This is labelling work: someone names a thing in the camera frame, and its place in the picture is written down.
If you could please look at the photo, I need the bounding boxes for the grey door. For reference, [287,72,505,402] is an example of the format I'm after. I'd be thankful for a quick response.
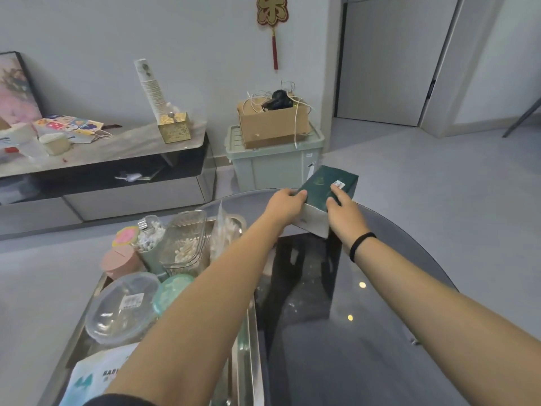
[336,0,462,127]

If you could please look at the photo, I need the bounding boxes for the black device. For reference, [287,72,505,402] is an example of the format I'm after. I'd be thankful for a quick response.
[261,90,295,111]

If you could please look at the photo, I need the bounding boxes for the person's right hand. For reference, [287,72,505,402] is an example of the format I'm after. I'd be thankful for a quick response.
[325,183,377,257]

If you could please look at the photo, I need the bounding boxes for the green swab holder clear dome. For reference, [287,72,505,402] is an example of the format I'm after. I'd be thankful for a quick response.
[131,215,170,275]

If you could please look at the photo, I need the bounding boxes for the white cable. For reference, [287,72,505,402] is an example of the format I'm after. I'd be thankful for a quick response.
[245,81,313,149]

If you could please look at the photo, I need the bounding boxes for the gold tissue box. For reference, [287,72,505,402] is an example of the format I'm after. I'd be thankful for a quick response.
[157,112,192,144]

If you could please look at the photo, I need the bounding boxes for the person's left forearm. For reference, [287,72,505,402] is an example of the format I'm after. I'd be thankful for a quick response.
[84,223,280,406]

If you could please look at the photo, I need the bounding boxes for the blue wet wipes pack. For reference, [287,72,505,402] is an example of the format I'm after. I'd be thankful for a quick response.
[59,342,140,406]

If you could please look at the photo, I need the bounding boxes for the framed pink painting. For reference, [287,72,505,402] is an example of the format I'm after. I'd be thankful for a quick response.
[0,51,43,125]

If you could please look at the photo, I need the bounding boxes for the red gold wall ornament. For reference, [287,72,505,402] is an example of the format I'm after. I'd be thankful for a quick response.
[256,0,289,70]

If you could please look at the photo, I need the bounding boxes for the white carton blue label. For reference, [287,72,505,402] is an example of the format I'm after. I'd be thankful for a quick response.
[0,122,37,155]

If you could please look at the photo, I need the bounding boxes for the grey low console cabinet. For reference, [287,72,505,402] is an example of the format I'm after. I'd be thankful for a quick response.
[0,120,217,237]

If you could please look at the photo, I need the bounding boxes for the colourful cards pile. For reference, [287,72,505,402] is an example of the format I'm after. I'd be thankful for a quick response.
[33,114,113,144]

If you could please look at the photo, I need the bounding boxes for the pink lid toothpick jar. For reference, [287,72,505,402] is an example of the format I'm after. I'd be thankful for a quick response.
[100,245,147,280]

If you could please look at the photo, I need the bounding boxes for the clear bag wooden cotton swabs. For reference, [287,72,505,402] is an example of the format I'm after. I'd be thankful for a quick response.
[210,201,244,263]

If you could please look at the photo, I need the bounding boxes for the brown chair metal legs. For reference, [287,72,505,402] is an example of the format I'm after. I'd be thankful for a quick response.
[502,96,541,138]

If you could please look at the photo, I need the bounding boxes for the stainless steel tray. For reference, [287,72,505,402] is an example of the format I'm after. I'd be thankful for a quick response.
[38,215,265,406]

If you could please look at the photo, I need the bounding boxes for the clear square cotton swab box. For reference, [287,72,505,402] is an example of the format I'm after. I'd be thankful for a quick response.
[159,210,209,279]

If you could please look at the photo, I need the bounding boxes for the green bag white swabs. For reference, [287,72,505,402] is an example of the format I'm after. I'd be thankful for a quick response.
[152,273,195,316]

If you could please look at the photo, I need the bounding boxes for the pink bottle yellow lid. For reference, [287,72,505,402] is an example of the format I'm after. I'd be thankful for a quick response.
[115,226,140,246]

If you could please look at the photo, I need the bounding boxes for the cream round container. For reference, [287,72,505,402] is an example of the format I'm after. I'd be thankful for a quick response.
[38,132,72,156]

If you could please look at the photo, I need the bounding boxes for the stack of paper cups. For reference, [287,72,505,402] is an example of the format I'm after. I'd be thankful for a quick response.
[134,59,170,116]

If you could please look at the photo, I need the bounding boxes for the dark green tissue pack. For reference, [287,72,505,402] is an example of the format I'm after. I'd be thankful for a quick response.
[291,165,359,240]

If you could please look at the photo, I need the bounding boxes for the pale green storage bin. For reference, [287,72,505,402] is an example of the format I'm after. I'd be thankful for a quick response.
[224,124,325,193]

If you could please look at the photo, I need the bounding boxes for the black wrist band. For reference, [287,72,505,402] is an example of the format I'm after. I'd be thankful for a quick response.
[349,232,378,263]

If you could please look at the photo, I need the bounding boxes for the person's black sleeve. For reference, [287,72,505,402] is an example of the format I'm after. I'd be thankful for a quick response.
[84,392,157,406]

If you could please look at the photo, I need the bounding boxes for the clear round hairpin jar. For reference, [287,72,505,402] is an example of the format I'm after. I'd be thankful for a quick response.
[85,272,161,347]

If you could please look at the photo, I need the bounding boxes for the person's left hand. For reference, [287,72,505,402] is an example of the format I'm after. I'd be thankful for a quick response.
[261,188,308,240]

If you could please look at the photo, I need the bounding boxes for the brown cardboard box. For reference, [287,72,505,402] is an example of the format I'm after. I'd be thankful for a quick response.
[236,96,313,149]

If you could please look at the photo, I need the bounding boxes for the person's right forearm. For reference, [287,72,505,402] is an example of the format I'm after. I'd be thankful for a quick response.
[351,236,541,406]

